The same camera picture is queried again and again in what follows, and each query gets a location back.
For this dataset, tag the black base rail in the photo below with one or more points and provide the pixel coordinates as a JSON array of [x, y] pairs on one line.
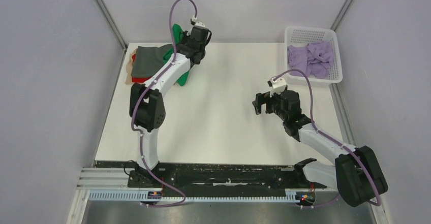
[[214, 180]]

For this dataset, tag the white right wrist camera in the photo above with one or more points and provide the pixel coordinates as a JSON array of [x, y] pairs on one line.
[[277, 86]]

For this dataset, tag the white plastic basket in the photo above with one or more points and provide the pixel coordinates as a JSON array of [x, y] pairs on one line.
[[300, 36]]

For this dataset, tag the left aluminium frame post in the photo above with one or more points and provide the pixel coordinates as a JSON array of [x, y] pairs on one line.
[[111, 23]]

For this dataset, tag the folded red t shirt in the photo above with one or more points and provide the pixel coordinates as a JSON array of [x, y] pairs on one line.
[[139, 78]]

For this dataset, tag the green t shirt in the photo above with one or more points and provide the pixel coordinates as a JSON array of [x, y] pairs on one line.
[[178, 34]]

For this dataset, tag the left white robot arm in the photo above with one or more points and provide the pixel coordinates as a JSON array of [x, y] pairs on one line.
[[163, 67]]

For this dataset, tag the crumpled purple t shirt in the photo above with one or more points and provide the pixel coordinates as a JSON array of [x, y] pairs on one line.
[[314, 59]]

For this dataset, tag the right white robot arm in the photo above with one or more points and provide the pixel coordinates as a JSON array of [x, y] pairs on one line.
[[354, 172]]

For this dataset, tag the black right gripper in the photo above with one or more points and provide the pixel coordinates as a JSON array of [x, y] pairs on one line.
[[262, 99]]

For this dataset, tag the white slotted cable duct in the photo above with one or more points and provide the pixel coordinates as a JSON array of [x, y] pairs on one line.
[[144, 196]]

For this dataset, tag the aluminium frame post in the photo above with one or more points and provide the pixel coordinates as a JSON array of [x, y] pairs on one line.
[[111, 23], [341, 14]]

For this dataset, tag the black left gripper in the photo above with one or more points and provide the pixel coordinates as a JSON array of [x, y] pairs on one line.
[[186, 37]]

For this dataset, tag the folded grey t shirt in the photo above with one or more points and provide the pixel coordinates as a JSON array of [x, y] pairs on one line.
[[149, 60]]

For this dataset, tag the right aluminium frame post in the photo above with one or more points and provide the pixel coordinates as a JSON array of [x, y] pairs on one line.
[[341, 14]]

